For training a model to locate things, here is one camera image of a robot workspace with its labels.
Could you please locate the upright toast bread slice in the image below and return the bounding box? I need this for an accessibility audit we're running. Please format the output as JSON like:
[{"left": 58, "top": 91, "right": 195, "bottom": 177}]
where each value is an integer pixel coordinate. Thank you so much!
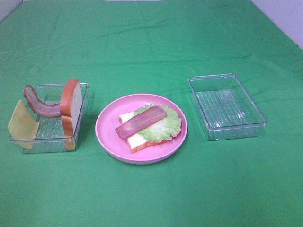
[{"left": 60, "top": 79, "right": 82, "bottom": 150}]

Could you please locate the clear left plastic container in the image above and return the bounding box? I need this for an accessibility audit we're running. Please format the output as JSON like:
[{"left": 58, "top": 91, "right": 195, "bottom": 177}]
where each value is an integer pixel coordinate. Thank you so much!
[{"left": 9, "top": 82, "right": 89, "bottom": 154}]

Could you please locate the streaky bacon strip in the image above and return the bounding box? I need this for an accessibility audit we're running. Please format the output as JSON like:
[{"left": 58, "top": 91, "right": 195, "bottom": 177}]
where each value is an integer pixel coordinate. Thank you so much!
[{"left": 23, "top": 84, "right": 61, "bottom": 117}]

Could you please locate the green lettuce leaf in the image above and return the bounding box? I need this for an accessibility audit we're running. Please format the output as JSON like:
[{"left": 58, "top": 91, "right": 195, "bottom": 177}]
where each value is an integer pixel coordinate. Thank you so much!
[{"left": 134, "top": 102, "right": 182, "bottom": 144}]

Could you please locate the clear plastic container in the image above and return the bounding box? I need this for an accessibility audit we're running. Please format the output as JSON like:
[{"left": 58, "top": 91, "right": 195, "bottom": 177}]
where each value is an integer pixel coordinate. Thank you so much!
[
  {"left": 188, "top": 73, "right": 267, "bottom": 141},
  {"left": 9, "top": 82, "right": 89, "bottom": 154}
]

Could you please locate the pink ham strip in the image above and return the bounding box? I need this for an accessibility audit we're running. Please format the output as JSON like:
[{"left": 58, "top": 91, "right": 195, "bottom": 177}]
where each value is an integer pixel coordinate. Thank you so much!
[{"left": 115, "top": 105, "right": 167, "bottom": 139}]

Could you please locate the toast bread slice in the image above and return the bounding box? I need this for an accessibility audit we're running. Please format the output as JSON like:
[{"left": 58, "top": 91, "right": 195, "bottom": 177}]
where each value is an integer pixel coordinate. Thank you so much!
[
  {"left": 118, "top": 112, "right": 182, "bottom": 155},
  {"left": 60, "top": 79, "right": 82, "bottom": 150}
]

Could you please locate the yellow cheese slice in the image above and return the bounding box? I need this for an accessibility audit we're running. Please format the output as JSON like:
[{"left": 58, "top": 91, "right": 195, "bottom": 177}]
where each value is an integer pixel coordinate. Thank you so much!
[{"left": 8, "top": 100, "right": 40, "bottom": 150}]

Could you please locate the clear right plastic container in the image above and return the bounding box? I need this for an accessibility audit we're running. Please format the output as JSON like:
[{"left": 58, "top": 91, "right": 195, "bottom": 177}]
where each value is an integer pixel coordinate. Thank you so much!
[{"left": 188, "top": 73, "right": 267, "bottom": 141}]

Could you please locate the green tablecloth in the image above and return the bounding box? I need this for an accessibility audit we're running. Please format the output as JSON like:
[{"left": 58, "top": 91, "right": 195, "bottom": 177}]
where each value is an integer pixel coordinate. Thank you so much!
[{"left": 0, "top": 0, "right": 303, "bottom": 227}]

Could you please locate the pink round plate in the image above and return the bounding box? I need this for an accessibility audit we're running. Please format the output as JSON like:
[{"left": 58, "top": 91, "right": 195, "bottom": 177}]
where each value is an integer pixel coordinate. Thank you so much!
[{"left": 95, "top": 93, "right": 187, "bottom": 165}]

